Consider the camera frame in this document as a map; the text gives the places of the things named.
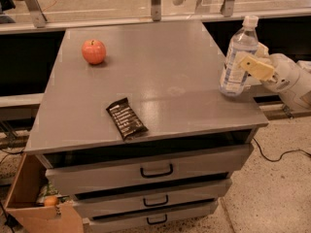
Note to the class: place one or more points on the red apple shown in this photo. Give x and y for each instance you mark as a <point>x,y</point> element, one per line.
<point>93,51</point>

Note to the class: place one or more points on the metal bracket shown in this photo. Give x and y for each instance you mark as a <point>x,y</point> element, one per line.
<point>38,18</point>
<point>227,8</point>
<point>156,10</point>

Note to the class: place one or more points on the white cloth on ledge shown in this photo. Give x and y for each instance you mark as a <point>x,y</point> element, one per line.
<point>305,65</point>

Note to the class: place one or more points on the black snack bar wrapper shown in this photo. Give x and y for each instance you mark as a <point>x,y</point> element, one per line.
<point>124,118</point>

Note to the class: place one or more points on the middle metal bracket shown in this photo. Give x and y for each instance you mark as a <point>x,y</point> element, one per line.
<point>156,10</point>

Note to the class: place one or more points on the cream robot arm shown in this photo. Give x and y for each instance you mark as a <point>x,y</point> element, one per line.
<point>297,98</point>

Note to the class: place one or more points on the middle grey drawer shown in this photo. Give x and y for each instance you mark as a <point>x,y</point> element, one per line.
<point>145,199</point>

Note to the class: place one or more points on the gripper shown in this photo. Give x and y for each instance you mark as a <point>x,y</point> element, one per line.
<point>284,72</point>

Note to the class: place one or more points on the top grey drawer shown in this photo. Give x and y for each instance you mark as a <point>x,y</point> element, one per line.
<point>151,169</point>

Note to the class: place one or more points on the grey drawer cabinet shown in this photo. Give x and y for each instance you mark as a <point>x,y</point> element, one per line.
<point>168,71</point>

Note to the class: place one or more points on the grey drawer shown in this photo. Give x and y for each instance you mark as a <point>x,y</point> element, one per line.
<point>151,169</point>
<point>145,199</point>
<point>151,217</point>

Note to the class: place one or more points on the green patterned snack bag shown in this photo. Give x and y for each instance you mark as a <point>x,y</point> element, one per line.
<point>49,190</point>

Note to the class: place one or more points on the left metal bracket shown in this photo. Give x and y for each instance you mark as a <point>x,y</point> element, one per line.
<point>38,18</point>

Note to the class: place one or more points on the bottom grey drawer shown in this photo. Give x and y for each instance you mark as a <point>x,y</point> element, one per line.
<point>151,217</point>

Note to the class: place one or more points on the right metal bracket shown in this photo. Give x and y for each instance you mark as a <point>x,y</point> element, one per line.
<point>227,8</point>

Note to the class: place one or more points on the small orange fruit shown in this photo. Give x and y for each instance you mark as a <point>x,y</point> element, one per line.
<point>50,201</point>

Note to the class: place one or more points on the brown cardboard box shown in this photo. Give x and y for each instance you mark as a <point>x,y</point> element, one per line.
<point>22,203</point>

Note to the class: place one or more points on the clear plastic water bottle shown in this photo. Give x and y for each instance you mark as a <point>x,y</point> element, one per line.
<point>243,42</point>

